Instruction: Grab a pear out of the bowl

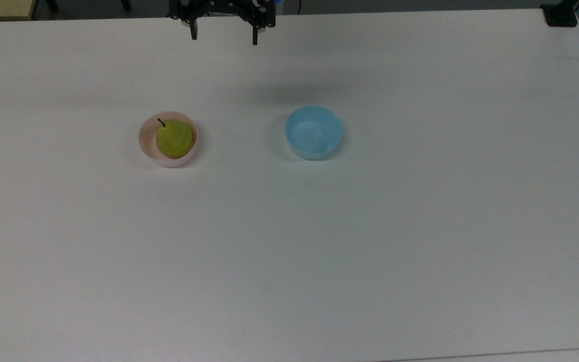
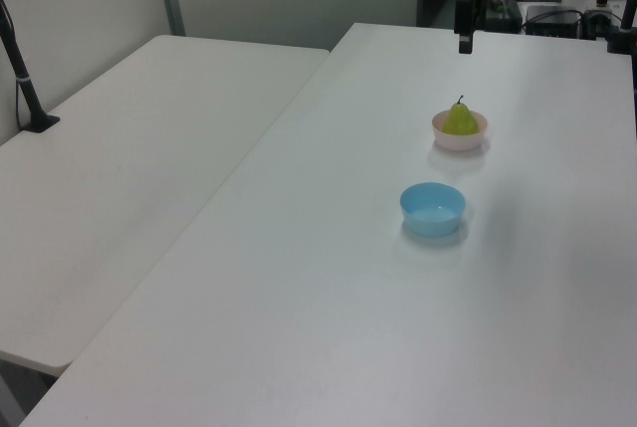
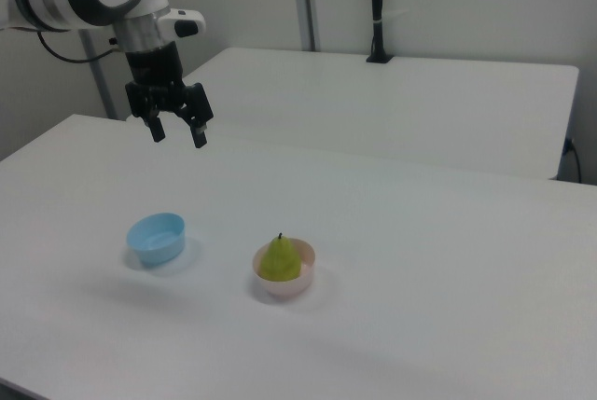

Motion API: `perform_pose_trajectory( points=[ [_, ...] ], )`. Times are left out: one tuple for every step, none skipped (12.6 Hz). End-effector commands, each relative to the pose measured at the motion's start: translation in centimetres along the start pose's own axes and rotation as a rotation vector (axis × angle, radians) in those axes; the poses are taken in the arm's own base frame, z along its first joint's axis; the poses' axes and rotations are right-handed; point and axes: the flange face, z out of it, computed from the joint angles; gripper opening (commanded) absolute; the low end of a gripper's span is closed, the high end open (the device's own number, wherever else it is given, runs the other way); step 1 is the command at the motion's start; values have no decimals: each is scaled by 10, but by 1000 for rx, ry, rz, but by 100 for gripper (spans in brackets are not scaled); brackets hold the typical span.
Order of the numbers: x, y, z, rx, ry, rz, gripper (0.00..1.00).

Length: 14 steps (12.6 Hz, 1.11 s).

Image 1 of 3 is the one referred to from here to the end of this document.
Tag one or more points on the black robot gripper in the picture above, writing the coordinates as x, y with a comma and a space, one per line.
219, 5

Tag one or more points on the green pear with brown stem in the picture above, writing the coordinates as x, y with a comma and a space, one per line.
174, 138

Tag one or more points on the pink plastic bowl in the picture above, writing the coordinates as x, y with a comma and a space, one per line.
146, 143

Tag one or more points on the light blue plastic bowl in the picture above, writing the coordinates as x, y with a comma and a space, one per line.
313, 136

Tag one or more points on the black furniture leg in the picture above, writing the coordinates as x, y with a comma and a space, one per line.
52, 5
125, 4

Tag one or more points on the black table clamp mount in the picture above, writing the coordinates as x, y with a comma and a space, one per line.
561, 15

